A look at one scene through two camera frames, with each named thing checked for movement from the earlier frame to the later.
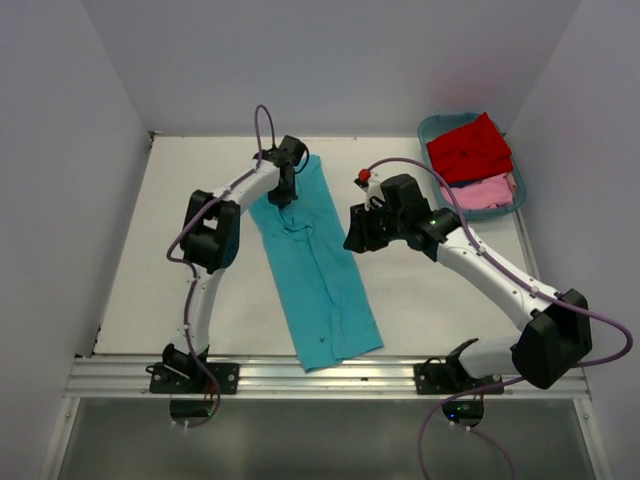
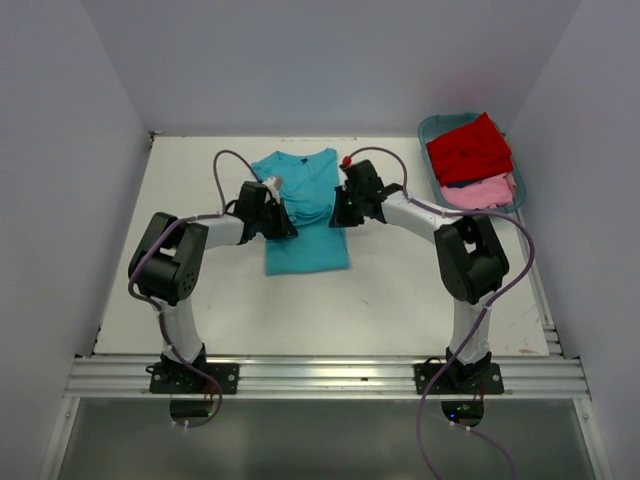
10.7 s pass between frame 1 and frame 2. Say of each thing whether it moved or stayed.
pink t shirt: stayed
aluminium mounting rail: stayed
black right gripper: moved
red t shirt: stayed
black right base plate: stayed
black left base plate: stayed
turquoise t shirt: moved
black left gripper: moved
